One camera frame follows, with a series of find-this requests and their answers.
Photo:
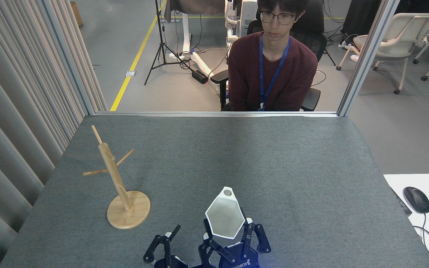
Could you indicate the cardboard box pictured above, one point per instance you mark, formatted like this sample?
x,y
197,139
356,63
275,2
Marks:
x,y
76,14

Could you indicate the person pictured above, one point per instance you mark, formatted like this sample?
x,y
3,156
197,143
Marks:
x,y
248,70

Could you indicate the black computer mouse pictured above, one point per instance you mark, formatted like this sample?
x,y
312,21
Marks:
x,y
416,200

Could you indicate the silver post by curtain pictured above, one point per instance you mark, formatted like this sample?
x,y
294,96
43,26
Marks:
x,y
69,59

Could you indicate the metal floor plate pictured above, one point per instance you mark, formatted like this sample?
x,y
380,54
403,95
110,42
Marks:
x,y
131,73

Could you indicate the black tripod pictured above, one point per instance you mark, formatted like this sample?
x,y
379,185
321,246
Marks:
x,y
161,48

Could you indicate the white stand on wheels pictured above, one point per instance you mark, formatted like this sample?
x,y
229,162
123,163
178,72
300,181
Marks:
x,y
187,33

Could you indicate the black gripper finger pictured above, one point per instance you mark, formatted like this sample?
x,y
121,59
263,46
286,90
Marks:
x,y
167,249
248,242
204,251

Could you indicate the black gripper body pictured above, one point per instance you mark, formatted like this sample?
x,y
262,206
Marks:
x,y
171,263
240,260

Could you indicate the silver table rail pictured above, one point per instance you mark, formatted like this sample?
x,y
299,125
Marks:
x,y
214,114

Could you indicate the dark hanging cloth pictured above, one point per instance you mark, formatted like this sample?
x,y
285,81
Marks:
x,y
196,7

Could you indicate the black office chair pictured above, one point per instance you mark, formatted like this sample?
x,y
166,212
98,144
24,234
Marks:
x,y
317,22

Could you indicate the grey pleated curtain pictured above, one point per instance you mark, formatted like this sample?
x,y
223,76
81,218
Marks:
x,y
9,111

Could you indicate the black-rimmed glasses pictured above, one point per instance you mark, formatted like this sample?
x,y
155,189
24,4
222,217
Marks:
x,y
268,17

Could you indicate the white office chair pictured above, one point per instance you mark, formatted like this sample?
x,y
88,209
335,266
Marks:
x,y
400,37

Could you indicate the wooden cup rack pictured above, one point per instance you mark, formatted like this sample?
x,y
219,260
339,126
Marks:
x,y
114,175

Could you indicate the white faceted cup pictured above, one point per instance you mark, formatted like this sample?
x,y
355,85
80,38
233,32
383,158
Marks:
x,y
225,217

